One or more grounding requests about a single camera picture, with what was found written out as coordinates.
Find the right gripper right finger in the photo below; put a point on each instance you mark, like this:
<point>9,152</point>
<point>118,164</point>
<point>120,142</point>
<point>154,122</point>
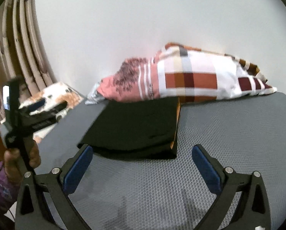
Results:
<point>252,211</point>

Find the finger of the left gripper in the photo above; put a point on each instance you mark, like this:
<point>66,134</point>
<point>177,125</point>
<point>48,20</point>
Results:
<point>50,111</point>
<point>35,106</point>

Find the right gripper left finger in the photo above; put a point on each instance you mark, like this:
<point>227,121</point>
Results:
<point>32,209</point>

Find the black pants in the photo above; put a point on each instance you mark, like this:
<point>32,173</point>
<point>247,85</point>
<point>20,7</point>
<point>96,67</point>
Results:
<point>137,130</point>

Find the purple patterned sleeve forearm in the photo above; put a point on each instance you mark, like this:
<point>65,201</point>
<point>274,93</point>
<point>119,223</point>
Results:
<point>8,191</point>

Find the person's left hand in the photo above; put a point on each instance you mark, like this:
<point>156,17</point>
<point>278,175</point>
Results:
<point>14,165</point>

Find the floral orange rose pillow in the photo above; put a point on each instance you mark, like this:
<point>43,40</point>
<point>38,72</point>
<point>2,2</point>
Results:
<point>54,94</point>

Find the light blue striped cloth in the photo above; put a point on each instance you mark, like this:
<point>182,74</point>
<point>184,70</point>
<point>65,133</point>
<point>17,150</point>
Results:
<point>95,96</point>

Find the beige pleated curtain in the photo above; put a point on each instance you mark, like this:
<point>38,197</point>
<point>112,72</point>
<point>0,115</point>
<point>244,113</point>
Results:
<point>21,51</point>

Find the grey mesh mattress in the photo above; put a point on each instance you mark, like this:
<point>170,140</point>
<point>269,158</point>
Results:
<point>245,136</point>

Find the pink patchwork folded quilt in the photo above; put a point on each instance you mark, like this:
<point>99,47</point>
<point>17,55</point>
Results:
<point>191,74</point>

